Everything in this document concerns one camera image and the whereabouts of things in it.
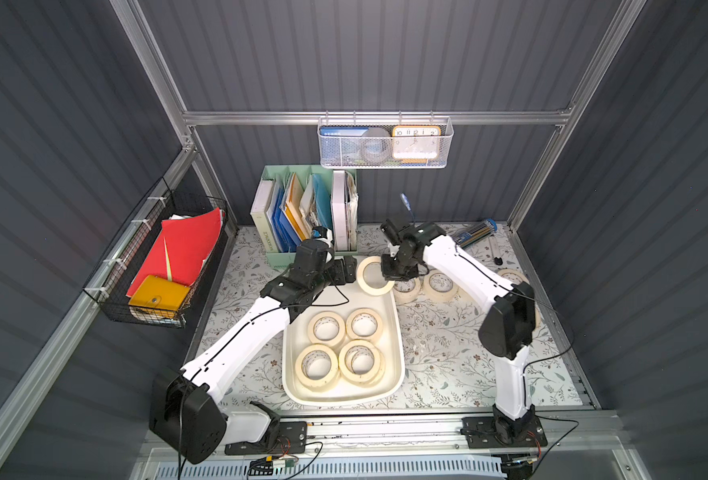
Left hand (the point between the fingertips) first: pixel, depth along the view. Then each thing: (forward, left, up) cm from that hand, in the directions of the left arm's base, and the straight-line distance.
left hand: (340, 259), depth 79 cm
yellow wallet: (-15, +38, +6) cm, 42 cm away
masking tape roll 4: (-6, -7, -24) cm, 26 cm away
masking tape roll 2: (+2, -31, -22) cm, 38 cm away
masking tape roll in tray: (-1, -6, -8) cm, 10 cm away
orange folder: (+23, +15, -1) cm, 28 cm away
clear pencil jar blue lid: (+28, -50, -19) cm, 60 cm away
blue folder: (+15, +18, -9) cm, 26 cm away
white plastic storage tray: (-16, -1, +7) cm, 17 cm away
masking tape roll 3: (+10, -59, -22) cm, 63 cm away
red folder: (0, +40, +5) cm, 40 cm away
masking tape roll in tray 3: (-26, +4, -18) cm, 32 cm away
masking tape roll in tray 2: (-8, +5, -24) cm, 26 cm away
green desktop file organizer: (+30, +9, +1) cm, 31 cm away
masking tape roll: (+2, -21, -22) cm, 31 cm away
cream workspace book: (+17, +25, +1) cm, 30 cm away
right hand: (+2, -16, -9) cm, 18 cm away
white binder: (+21, +1, -2) cm, 21 cm away
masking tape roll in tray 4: (-23, -9, -19) cm, 32 cm away
